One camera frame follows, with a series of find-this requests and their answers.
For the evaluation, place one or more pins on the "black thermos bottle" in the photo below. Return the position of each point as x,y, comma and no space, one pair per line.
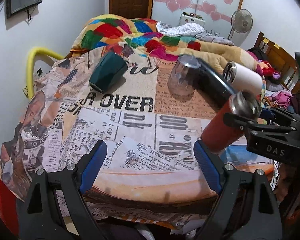
213,84

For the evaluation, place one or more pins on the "wooden headboard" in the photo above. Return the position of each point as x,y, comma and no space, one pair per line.
281,61

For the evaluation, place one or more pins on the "colourful patchwork blanket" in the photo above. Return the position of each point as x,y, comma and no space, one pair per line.
141,34

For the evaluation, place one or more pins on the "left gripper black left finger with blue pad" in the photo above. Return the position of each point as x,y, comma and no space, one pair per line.
55,208

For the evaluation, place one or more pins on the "red steel thermos cup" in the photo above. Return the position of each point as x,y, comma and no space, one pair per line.
221,130

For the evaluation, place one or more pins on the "standing electric fan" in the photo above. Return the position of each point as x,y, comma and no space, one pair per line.
241,22

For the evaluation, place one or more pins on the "dark green cup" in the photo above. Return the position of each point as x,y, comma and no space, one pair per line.
108,71

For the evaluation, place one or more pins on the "yellow curved pipe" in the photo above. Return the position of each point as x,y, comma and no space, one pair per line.
30,66

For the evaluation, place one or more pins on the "white box appliance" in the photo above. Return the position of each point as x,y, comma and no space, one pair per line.
191,17

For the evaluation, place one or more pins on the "newspaper print tablecloth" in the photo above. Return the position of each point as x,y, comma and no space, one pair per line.
150,174

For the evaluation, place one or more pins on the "pile of clothes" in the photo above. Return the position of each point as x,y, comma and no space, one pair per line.
274,94

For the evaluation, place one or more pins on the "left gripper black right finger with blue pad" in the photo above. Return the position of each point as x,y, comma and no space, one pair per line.
245,208

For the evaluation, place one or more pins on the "white patterned cloth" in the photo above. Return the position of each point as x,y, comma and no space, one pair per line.
193,30

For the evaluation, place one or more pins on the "white thermos bottle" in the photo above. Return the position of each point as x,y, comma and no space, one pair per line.
242,78

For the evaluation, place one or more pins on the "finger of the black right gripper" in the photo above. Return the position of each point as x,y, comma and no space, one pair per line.
236,121

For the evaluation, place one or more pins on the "clear plastic cup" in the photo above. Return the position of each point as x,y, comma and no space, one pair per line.
182,76

